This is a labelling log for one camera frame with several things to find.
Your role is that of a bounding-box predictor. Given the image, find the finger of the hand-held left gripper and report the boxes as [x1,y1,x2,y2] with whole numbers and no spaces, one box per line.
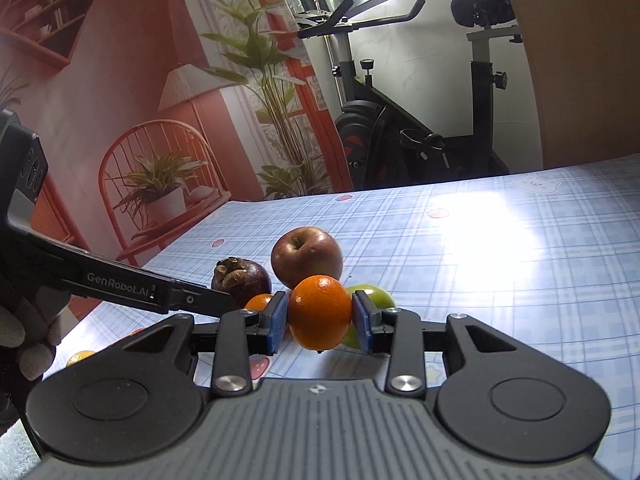
[169,281,237,319]

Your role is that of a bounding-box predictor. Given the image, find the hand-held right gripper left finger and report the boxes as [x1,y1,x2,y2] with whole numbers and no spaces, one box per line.
[107,291,291,396]

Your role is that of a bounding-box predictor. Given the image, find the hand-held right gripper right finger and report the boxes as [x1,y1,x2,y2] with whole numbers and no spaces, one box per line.
[351,291,521,397]

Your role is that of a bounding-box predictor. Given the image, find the small oval orange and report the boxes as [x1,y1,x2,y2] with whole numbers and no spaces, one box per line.
[288,274,354,352]

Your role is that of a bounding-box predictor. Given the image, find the dark purple mangosteen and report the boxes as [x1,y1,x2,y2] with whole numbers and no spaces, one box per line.
[210,256,273,308]

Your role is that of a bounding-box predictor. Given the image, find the red apple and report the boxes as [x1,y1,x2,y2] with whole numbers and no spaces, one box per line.
[270,226,344,291]

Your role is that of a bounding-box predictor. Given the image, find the person's left hand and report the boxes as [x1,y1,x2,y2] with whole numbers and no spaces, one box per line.
[0,287,71,383]

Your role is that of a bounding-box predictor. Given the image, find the black exercise bike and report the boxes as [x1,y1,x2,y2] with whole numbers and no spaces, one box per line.
[296,0,523,192]

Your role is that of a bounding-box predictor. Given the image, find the wooden cabinet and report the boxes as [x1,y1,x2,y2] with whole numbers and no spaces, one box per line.
[495,0,640,171]

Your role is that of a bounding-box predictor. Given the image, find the red wall poster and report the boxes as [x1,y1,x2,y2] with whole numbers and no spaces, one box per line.
[0,0,353,341]

